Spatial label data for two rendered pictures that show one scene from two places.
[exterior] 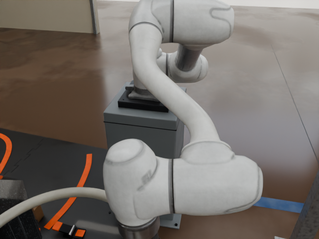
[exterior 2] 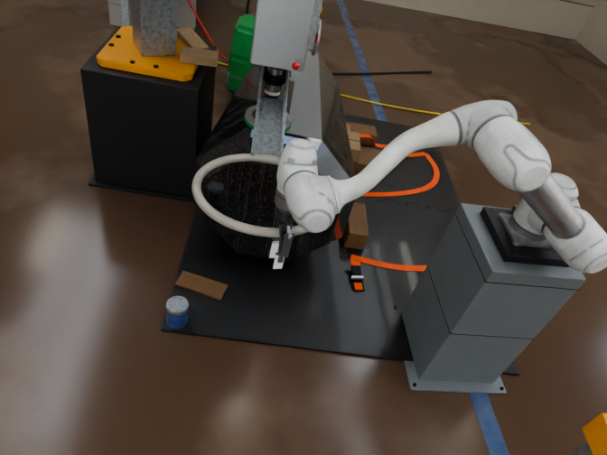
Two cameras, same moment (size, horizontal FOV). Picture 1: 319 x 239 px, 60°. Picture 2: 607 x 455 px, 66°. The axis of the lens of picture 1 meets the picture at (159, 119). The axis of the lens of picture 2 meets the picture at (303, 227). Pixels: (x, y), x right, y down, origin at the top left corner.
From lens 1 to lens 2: 1.03 m
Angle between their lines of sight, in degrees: 51
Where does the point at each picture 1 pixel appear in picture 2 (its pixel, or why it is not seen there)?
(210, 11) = (508, 145)
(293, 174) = not seen: outside the picture
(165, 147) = (467, 291)
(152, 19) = (464, 116)
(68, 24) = not seen: outside the picture
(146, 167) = (294, 155)
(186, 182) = (294, 179)
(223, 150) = (324, 188)
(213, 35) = (496, 170)
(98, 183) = not seen: hidden behind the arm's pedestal
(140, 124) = (471, 243)
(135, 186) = (284, 159)
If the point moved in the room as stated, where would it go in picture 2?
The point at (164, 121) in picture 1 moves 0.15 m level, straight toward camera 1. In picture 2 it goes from (485, 261) to (452, 264)
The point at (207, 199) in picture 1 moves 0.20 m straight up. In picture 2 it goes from (289, 193) to (303, 125)
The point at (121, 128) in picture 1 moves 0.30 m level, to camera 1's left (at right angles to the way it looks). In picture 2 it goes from (458, 233) to (427, 189)
